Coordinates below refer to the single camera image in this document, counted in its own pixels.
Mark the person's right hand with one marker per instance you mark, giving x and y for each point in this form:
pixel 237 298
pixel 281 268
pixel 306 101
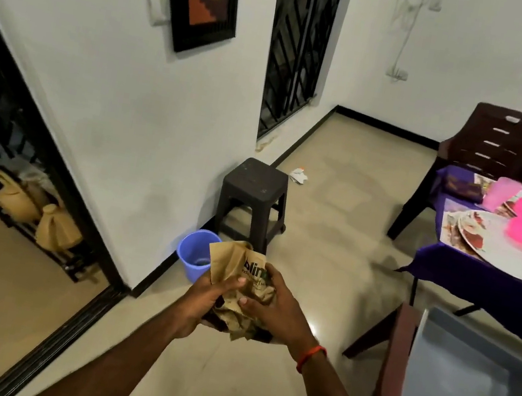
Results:
pixel 283 317

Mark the person's left hand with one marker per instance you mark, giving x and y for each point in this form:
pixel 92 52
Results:
pixel 198 307

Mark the brown paper bag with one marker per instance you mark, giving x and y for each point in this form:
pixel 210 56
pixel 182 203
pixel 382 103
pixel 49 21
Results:
pixel 235 261

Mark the checkered purple orange cloth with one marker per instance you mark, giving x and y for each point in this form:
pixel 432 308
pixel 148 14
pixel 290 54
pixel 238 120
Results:
pixel 462 186

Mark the pink plastic cup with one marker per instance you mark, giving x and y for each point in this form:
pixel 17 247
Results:
pixel 501 194

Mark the person's left forearm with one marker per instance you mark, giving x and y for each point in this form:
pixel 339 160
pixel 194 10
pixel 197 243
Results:
pixel 113 365

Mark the purple tablecloth table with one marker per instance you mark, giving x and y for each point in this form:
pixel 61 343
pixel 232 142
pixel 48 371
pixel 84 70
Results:
pixel 484 293

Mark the red wrist thread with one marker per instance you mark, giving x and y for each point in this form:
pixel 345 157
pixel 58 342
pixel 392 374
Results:
pixel 310 356

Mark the blue plastic bucket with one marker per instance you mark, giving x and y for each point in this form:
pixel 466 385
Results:
pixel 194 254

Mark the black stool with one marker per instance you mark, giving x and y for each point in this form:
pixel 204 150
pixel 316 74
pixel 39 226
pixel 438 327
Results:
pixel 256 180

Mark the crumpled white paper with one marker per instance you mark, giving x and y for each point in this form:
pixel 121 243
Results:
pixel 298 176

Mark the tan clay jug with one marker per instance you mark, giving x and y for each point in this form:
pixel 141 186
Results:
pixel 58 231
pixel 16 201

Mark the black metal grille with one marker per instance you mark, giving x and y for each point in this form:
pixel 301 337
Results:
pixel 302 43

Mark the white wall switch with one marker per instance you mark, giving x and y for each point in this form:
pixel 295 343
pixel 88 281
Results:
pixel 157 4

